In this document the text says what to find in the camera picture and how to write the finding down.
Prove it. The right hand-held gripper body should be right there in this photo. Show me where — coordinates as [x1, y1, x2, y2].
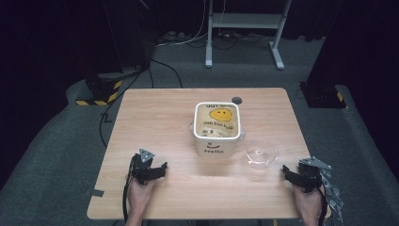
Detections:
[297, 156, 333, 193]

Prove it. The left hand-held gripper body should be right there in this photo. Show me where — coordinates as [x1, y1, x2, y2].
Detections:
[129, 148, 158, 186]

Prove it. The person's right hand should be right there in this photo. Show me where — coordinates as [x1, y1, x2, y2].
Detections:
[291, 183, 326, 221]

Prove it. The person's left hand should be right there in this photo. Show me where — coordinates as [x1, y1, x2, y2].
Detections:
[126, 176, 158, 220]

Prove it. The clear glass bowl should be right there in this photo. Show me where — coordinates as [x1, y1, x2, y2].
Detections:
[245, 137, 280, 170]

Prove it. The white square smiley container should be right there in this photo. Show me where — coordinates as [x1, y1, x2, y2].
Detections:
[188, 101, 246, 158]

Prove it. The grey tape strip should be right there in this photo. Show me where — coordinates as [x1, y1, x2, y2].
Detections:
[84, 188, 105, 199]

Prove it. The black yellow-striped stand base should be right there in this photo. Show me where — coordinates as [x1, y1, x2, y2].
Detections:
[75, 73, 124, 107]
[298, 81, 349, 110]

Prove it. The grey power strip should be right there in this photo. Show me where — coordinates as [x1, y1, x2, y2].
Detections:
[157, 29, 193, 44]

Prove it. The black stand column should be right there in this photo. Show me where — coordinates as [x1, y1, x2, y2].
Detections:
[102, 0, 152, 72]

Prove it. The dark curtain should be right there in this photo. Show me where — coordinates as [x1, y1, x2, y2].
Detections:
[306, 0, 399, 177]

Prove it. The white metal stand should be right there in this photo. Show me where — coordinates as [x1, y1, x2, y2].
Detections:
[204, 0, 294, 71]

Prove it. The silver crinkled cable wrap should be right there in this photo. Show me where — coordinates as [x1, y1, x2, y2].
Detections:
[320, 169, 345, 226]

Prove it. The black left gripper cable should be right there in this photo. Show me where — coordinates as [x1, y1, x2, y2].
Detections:
[121, 155, 136, 224]

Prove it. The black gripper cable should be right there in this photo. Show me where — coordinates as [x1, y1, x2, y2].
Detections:
[317, 184, 327, 226]
[121, 155, 136, 224]

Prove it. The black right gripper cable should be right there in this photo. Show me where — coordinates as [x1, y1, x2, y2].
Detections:
[317, 184, 327, 226]

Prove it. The black floor cable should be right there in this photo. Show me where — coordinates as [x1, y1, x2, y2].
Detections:
[149, 57, 184, 89]
[98, 64, 152, 149]

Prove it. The white cable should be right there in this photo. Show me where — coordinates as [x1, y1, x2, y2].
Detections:
[153, 0, 209, 49]

